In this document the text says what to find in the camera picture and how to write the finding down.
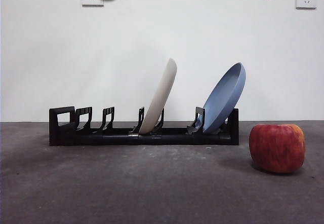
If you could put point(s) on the red yellow apple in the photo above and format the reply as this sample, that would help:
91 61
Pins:
277 148

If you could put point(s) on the black plate rack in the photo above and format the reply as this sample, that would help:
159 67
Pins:
114 139

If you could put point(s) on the white plate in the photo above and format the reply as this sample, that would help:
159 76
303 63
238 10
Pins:
160 99

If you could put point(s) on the blue plate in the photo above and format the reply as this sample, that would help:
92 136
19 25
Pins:
224 102

